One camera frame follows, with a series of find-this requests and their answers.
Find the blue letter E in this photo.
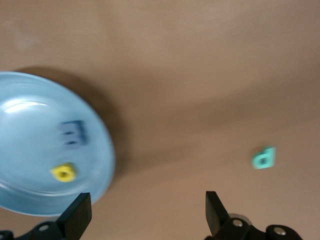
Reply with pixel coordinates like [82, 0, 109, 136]
[57, 120, 87, 148]

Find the teal letter d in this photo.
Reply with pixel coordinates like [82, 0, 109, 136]
[250, 146, 277, 170]

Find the yellow letter a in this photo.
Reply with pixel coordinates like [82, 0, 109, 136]
[49, 162, 77, 183]

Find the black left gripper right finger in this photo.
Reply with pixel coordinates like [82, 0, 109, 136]
[203, 191, 266, 240]

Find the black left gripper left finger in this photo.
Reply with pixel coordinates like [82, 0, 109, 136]
[29, 192, 93, 240]

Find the blue plate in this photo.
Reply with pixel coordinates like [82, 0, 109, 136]
[0, 71, 116, 217]

